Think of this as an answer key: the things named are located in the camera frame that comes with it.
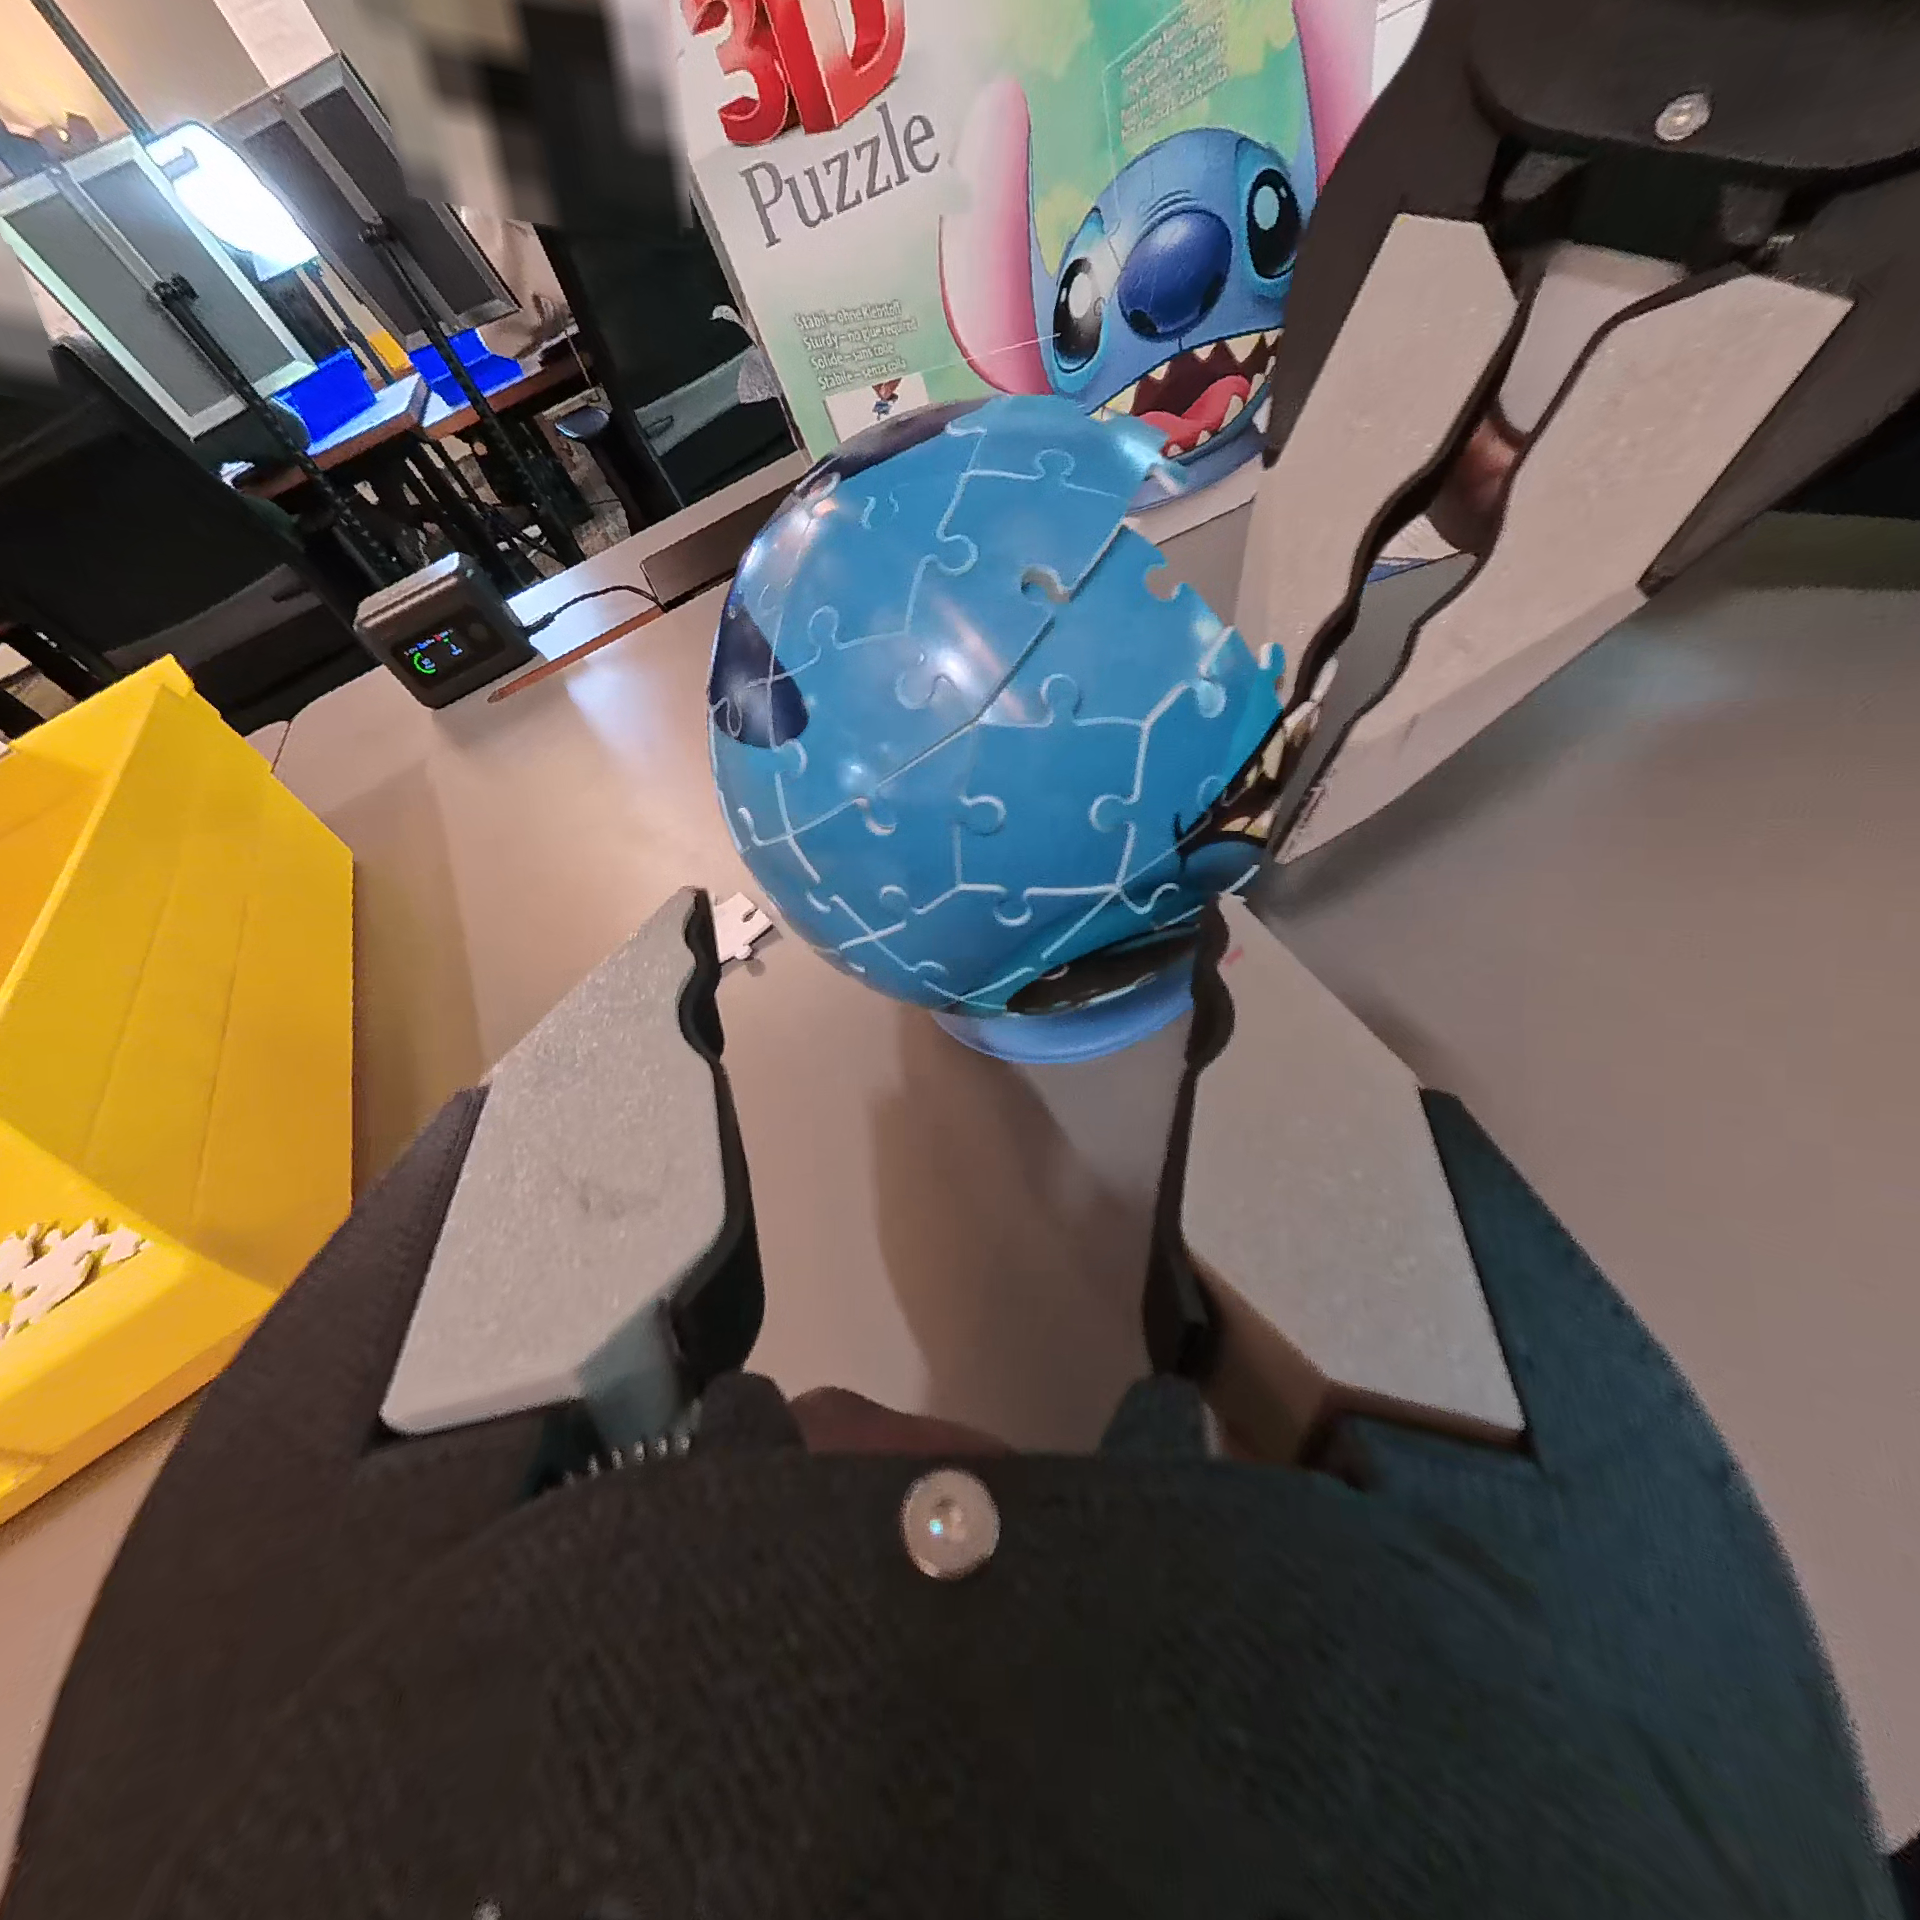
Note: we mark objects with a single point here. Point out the white puzzle piece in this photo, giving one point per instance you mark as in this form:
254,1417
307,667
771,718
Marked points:
742,930

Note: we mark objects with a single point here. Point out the yellow plastic bin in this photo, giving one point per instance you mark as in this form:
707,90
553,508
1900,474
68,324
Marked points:
166,976

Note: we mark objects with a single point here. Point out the pile of white puzzle pieces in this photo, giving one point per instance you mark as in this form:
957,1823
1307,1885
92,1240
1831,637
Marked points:
52,1268

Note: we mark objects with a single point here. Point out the black office chair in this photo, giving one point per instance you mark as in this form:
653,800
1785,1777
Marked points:
150,570

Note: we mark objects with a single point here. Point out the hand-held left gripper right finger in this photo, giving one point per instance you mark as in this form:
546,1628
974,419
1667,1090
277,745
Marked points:
1334,1215

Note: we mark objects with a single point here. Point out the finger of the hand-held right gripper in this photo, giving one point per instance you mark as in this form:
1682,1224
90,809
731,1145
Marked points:
1622,450
1350,419

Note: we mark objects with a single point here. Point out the cartoon printed puzzle box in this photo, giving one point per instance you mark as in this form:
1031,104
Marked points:
931,270

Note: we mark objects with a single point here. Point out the blue plastic bin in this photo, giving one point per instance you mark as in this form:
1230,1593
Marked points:
329,394
465,361

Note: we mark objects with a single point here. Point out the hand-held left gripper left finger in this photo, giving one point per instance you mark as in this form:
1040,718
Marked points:
569,1201

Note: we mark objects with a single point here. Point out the black flat device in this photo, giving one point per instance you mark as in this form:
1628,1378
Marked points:
692,563

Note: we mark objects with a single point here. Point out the blue puzzle ball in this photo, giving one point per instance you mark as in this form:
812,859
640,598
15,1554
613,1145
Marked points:
975,721

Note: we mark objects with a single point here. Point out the grey framed panel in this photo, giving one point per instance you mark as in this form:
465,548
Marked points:
374,181
136,285

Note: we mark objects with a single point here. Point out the black power bank with display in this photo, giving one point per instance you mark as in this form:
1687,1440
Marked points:
450,629

